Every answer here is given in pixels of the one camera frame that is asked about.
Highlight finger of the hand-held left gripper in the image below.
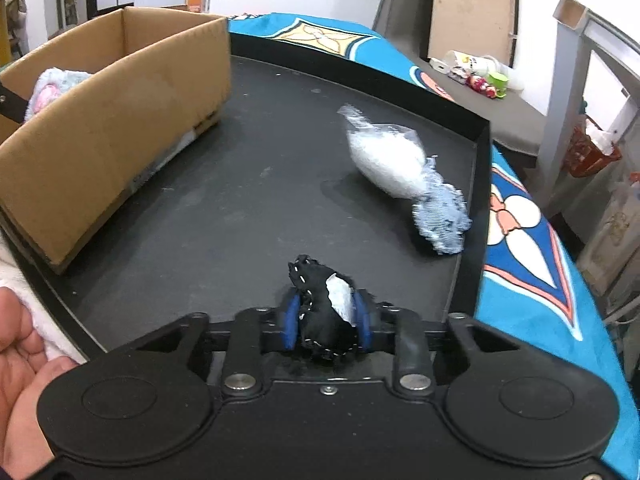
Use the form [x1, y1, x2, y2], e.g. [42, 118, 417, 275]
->
[0, 82, 29, 124]

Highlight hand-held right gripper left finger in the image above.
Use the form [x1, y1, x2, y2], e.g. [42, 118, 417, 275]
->
[134, 292, 303, 396]

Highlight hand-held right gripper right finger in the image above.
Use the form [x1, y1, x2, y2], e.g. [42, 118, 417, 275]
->
[352, 293, 522, 396]

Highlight small black stitched pouch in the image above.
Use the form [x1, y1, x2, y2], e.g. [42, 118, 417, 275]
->
[287, 255, 359, 362]

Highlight grey plush toy pink patch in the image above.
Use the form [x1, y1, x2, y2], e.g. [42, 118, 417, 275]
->
[25, 67, 94, 124]

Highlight brown cardboard box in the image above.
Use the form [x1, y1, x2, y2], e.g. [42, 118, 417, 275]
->
[0, 6, 233, 276]

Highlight black shallow tray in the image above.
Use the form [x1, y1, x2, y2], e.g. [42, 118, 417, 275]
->
[10, 34, 493, 363]

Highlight grey patterned cloth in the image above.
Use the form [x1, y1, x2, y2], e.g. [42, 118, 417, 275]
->
[411, 180, 472, 256]

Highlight blue patterned blanket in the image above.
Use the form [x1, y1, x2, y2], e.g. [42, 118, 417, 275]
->
[227, 12, 640, 480]

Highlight white stuffing in clear bag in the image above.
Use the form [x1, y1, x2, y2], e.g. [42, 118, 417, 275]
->
[337, 104, 439, 199]

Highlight white fluffy blanket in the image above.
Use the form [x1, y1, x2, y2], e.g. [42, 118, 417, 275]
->
[0, 240, 87, 364]

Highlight grey folding mattress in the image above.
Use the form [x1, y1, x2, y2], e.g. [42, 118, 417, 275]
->
[372, 0, 557, 157]

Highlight white tote bag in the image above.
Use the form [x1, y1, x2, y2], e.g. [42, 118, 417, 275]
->
[577, 170, 640, 292]

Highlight small red doll toys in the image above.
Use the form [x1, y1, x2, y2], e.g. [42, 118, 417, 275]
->
[465, 75, 503, 99]

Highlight person's bare foot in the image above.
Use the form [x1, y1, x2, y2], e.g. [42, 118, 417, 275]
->
[0, 287, 81, 472]

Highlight black framed brown board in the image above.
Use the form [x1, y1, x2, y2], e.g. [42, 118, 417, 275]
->
[425, 0, 521, 64]

